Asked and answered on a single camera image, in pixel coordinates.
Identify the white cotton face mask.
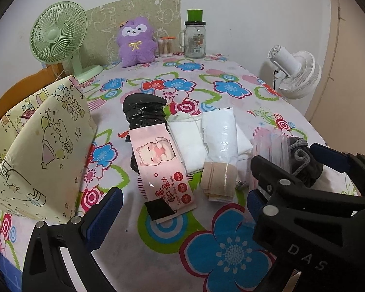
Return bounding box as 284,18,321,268
167,112,208,174

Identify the purple plush toy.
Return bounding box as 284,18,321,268
116,18,159,68

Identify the glass jar with green lid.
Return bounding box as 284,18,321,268
179,10,207,58

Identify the black plastic bag roll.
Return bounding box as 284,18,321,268
122,94,168,172

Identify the beige cartoon print board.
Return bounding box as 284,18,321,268
85,0,181,67

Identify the green desk fan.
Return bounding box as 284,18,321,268
30,1,104,84

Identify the black power cable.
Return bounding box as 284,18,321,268
272,68,282,90

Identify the beige elastic bandage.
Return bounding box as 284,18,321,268
202,161,238,203

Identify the cotton swab container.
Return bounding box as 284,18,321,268
156,36,177,58

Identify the pink wet wipes pack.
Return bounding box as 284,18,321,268
128,128,198,221

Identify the beige door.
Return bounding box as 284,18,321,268
304,0,365,134

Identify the dark grey cloth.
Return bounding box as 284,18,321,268
287,137,324,189

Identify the yellow cartoon fabric storage box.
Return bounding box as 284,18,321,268
0,74,98,223

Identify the clear pink-striped plastic bag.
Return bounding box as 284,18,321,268
251,128,292,171

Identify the blue grey plaid blanket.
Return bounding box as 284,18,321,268
0,243,22,283

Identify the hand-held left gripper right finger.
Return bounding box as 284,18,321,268
247,189,264,229

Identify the white plastic-wrapped packet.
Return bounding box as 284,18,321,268
201,108,254,162

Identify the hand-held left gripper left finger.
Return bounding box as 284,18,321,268
23,187,124,292

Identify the floral tablecloth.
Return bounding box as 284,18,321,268
0,52,361,292

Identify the wooden chair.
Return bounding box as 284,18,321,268
0,67,63,128

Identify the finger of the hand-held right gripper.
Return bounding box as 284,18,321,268
310,142,365,201
251,155,365,219

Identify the white clip fan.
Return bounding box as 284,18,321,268
268,45,322,99

